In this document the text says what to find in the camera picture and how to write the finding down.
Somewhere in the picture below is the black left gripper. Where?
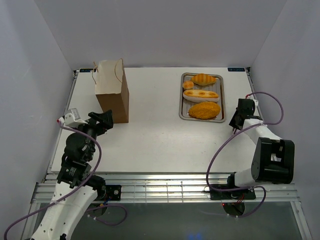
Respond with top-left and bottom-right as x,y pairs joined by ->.
72,109 -> 114,160

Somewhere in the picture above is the breaded oval fake bread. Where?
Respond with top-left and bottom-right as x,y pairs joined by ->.
188,102 -> 221,120

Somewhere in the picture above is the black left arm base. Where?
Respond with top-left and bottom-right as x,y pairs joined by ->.
99,185 -> 122,202

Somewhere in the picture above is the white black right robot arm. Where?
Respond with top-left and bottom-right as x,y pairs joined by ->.
225,98 -> 295,199

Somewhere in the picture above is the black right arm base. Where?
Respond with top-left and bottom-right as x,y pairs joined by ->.
203,184 -> 256,201

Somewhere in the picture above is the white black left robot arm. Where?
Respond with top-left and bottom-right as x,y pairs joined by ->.
31,108 -> 114,240

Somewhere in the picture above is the brown paper bag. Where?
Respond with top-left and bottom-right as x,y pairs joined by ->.
91,58 -> 130,124

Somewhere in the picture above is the striped croissant fake bread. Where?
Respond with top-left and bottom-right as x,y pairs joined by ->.
190,73 -> 217,86

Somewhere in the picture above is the long white fake bread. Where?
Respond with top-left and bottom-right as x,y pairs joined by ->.
182,89 -> 220,103

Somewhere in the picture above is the small round fake bun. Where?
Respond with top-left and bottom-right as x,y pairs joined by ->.
182,80 -> 194,90

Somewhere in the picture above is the metal baking tray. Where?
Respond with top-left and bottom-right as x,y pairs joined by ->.
178,72 -> 226,123

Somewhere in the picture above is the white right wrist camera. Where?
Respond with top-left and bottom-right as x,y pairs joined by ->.
245,94 -> 259,111

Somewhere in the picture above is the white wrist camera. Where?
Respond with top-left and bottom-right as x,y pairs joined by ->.
245,94 -> 259,111
57,108 -> 88,128

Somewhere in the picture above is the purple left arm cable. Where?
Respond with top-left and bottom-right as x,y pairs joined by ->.
3,124 -> 128,240

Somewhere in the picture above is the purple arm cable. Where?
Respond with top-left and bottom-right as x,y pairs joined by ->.
3,124 -> 128,240
206,91 -> 285,218

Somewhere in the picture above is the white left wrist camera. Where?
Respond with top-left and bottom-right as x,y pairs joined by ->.
57,108 -> 88,128

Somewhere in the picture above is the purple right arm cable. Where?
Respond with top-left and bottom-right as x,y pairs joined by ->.
206,91 -> 285,218

